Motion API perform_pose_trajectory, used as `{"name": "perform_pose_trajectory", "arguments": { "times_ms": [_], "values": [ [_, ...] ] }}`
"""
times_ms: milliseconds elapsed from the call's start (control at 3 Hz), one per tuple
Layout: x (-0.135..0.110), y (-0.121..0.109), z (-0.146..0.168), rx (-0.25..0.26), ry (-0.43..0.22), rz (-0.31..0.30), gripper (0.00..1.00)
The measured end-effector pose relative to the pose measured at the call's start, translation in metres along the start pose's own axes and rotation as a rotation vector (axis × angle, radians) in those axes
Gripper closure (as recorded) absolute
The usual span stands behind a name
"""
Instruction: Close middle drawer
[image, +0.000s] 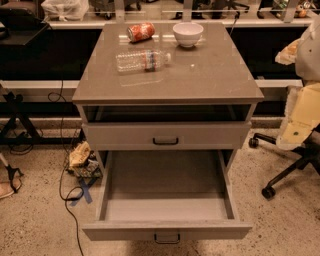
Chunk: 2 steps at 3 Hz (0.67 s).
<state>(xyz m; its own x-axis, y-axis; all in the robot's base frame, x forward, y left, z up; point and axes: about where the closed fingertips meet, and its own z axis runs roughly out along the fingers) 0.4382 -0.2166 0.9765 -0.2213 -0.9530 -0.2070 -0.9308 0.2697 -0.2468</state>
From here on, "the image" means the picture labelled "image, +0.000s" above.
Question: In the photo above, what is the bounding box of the black top drawer handle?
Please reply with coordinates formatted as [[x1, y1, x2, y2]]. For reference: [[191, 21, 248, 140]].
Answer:
[[152, 137, 179, 146]]

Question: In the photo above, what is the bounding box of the closed grey top drawer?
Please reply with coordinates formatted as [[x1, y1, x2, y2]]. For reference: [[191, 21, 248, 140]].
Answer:
[[82, 121, 251, 150]]

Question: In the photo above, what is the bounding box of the grey drawer cabinet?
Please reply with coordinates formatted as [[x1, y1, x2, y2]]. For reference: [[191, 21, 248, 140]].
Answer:
[[73, 23, 263, 167]]

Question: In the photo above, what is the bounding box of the black floor cable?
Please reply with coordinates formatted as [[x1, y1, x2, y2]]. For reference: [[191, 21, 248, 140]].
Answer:
[[46, 79, 86, 256]]

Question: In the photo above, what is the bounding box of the snack bags pile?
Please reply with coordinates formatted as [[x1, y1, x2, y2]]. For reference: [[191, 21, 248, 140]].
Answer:
[[67, 141, 102, 178]]

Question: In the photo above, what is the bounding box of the grey drawer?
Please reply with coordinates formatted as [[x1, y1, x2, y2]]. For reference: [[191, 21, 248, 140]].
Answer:
[[83, 150, 252, 241], [82, 121, 251, 150]]

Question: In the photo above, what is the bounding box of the black tripod stand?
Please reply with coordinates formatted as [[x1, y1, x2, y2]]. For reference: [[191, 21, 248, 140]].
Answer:
[[0, 88, 43, 145]]

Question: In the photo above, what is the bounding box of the black drawer handle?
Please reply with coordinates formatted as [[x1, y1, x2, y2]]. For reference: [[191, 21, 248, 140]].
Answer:
[[152, 137, 179, 146], [154, 233, 181, 245]]

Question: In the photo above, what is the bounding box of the blue tape cross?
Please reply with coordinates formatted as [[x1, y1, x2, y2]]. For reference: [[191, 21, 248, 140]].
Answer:
[[70, 177, 97, 206]]

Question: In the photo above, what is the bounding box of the white plastic bag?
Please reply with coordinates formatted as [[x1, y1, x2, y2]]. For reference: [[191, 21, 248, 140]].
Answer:
[[41, 0, 89, 21]]

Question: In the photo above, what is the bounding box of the black middle drawer handle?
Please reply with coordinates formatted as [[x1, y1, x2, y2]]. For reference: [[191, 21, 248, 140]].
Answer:
[[154, 233, 181, 245]]

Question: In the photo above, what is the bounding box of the black office chair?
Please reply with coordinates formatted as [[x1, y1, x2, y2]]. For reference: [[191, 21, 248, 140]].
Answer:
[[247, 129, 320, 201]]

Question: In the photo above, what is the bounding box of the clear plastic water bottle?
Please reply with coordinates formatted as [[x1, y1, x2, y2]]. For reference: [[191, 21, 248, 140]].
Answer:
[[116, 50, 171, 72]]

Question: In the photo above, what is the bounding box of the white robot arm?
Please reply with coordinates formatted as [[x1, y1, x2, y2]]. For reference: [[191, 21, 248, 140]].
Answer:
[[275, 16, 320, 150]]

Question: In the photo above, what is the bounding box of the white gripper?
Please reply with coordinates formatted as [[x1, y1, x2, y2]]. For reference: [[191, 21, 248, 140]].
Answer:
[[275, 39, 320, 150]]

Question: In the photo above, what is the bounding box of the white bowl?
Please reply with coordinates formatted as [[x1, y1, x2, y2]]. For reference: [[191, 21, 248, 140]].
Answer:
[[173, 22, 204, 47]]

